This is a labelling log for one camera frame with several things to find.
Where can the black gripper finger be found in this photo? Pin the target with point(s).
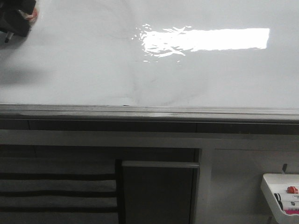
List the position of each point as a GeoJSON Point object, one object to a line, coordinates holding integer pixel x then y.
{"type": "Point", "coordinates": [10, 5]}

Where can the white whiteboard marker pen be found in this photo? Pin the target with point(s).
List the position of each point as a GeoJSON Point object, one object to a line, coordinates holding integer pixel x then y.
{"type": "Point", "coordinates": [9, 37]}

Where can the grey slatted shelf unit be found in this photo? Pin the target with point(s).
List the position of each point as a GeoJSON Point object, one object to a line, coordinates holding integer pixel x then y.
{"type": "Point", "coordinates": [55, 191]}

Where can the dark grey cabinet panel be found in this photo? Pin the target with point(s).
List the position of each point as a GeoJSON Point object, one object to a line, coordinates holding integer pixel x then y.
{"type": "Point", "coordinates": [159, 192]}

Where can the white plastic storage tray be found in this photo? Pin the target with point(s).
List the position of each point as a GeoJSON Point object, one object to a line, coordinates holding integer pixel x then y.
{"type": "Point", "coordinates": [278, 183]}

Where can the black capped marker in tray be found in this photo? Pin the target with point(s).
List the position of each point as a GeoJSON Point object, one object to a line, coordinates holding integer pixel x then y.
{"type": "Point", "coordinates": [278, 198]}

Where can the pink eraser in tray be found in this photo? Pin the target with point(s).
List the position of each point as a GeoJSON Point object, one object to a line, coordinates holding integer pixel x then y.
{"type": "Point", "coordinates": [291, 212]}

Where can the white whiteboard with grey frame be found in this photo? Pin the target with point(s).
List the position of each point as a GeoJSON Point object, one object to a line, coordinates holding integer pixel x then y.
{"type": "Point", "coordinates": [184, 60]}

